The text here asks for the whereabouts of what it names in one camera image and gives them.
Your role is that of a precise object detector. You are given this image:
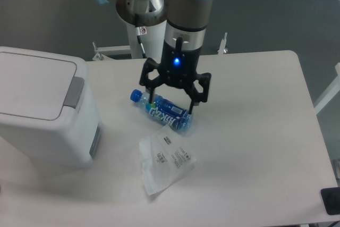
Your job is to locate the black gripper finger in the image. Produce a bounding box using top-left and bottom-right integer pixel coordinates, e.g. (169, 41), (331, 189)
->
(139, 57), (165, 104)
(184, 72), (211, 114)

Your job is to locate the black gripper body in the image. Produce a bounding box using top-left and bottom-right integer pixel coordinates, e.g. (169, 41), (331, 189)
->
(157, 41), (201, 89)

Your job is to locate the grey trash can push button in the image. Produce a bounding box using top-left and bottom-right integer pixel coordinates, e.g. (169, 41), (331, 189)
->
(63, 77), (84, 108)

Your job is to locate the white trash can body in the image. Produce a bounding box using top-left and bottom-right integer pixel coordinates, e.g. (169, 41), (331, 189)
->
(0, 46), (104, 169)

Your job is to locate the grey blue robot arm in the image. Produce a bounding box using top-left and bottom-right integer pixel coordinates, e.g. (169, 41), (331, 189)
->
(106, 0), (213, 106)

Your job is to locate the blue plastic drink bottle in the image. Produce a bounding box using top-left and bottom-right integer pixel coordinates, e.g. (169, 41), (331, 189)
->
(130, 89), (193, 133)

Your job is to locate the white crumpled plastic bag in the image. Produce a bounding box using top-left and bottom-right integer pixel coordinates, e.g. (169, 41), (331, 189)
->
(139, 125), (196, 196)

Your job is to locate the black device table corner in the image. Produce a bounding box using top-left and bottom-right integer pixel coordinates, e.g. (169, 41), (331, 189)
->
(320, 187), (339, 215)

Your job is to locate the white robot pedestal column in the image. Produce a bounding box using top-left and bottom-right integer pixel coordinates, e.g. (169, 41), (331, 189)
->
(125, 21), (166, 61)

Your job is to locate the white frame leg right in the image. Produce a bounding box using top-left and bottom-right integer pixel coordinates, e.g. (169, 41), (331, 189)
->
(313, 63), (339, 114)

